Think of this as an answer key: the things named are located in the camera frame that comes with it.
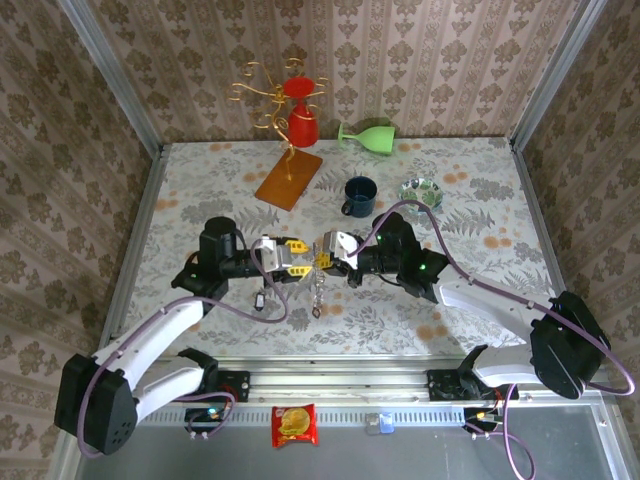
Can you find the silver keyring bunch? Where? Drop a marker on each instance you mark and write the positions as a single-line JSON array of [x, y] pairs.
[[318, 295]]

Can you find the black key fob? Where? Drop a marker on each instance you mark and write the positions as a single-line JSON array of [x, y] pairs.
[[259, 301]]

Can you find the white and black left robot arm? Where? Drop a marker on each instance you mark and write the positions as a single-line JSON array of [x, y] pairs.
[[160, 330]]

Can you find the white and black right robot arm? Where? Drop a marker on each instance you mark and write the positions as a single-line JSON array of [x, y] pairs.
[[480, 297]]

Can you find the dark blue mug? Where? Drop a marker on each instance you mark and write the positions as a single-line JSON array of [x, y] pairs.
[[367, 207]]

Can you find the leaf pattern bowl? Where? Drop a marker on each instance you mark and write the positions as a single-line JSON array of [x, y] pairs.
[[422, 190]]

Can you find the red wine glass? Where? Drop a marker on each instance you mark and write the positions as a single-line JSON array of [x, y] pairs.
[[302, 127]]

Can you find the green wine glass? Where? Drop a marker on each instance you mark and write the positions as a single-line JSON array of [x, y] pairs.
[[377, 139]]

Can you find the red snack packet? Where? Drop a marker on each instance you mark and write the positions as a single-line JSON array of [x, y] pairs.
[[295, 425]]

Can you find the small black controller board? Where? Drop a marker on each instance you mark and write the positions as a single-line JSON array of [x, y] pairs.
[[480, 416], [205, 416]]

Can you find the small silver blue clip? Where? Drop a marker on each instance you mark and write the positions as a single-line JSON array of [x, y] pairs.
[[379, 423]]

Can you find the aluminium table side rail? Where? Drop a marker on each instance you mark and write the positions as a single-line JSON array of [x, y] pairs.
[[131, 260], [546, 240]]

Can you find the aluminium front rail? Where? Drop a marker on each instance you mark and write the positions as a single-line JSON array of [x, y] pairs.
[[340, 385]]

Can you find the aluminium frame post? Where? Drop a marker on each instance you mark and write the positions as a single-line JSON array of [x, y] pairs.
[[554, 75], [112, 75]]

